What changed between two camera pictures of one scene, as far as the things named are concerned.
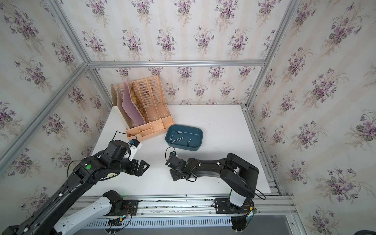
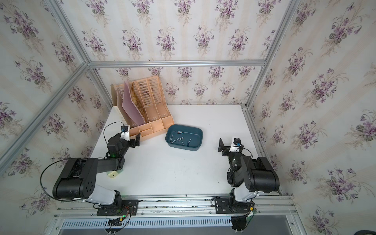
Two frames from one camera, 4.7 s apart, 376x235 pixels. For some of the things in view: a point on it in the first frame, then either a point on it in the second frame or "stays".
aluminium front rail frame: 90,208 stays
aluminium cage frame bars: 261,63 stays
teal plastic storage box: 183,137 stays
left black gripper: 133,170 -> 132,145
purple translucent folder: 128,105 stays
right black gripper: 174,177 -> 226,150
